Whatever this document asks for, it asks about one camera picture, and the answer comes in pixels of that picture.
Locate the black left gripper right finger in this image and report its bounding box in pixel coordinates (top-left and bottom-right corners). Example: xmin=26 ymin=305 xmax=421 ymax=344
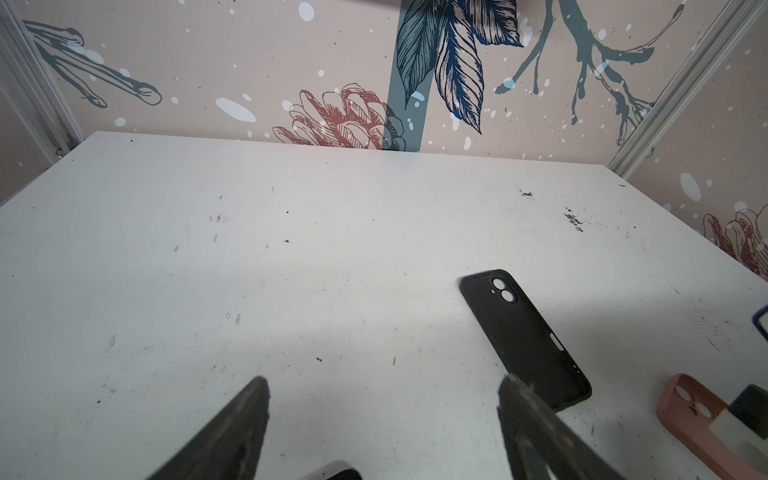
xmin=497 ymin=374 xmax=622 ymax=479

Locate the black phone upright left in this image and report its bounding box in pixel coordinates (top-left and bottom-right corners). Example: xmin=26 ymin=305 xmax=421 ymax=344
xmin=300 ymin=460 xmax=363 ymax=480

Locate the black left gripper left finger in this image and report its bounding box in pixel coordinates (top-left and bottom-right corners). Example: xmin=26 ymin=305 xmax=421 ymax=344
xmin=150 ymin=376 xmax=270 ymax=479

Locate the black phone case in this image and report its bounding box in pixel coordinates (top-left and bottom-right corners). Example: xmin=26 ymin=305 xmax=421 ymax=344
xmin=459 ymin=269 xmax=592 ymax=412

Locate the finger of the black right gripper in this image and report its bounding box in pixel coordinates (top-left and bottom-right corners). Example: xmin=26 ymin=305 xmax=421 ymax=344
xmin=709 ymin=384 xmax=767 ymax=456

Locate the pink phone case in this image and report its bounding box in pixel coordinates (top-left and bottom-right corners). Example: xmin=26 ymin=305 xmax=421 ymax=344
xmin=656 ymin=374 xmax=767 ymax=479

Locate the black phone diagonal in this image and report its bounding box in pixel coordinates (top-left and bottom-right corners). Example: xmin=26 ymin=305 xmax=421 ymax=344
xmin=752 ymin=306 xmax=768 ymax=341

